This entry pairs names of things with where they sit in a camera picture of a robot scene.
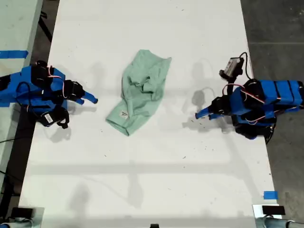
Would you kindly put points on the pale green T-shirt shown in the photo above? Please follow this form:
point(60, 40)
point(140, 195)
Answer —
point(140, 95)

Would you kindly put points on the black stand leg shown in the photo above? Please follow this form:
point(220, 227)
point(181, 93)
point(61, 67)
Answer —
point(46, 26)

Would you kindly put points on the shiny metal plate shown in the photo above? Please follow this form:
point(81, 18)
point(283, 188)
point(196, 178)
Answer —
point(257, 211)
point(38, 217)

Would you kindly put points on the black camera stalk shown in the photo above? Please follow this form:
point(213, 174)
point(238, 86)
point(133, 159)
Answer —
point(229, 86)

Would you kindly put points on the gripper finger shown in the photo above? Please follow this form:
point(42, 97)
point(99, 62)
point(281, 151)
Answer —
point(80, 100)
point(204, 113)
point(213, 116)
point(91, 97)

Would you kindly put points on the blue and black robot arm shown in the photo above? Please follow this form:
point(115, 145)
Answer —
point(273, 99)
point(33, 90)

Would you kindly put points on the long blue tape strip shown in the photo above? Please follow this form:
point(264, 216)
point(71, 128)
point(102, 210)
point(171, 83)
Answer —
point(14, 54)

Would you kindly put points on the small black box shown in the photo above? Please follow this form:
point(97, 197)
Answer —
point(273, 210)
point(21, 212)

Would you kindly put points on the short blue tape strip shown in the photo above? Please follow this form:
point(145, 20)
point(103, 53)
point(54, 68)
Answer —
point(6, 104)

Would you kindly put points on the small black block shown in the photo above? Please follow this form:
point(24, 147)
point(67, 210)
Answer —
point(154, 225)

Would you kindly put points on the black and grey camera box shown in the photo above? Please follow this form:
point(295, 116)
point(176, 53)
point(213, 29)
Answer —
point(234, 66)

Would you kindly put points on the square blue tape piece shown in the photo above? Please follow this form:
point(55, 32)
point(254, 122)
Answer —
point(270, 195)

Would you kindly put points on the pale side table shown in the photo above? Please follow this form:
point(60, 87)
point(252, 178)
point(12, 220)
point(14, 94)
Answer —
point(14, 23)

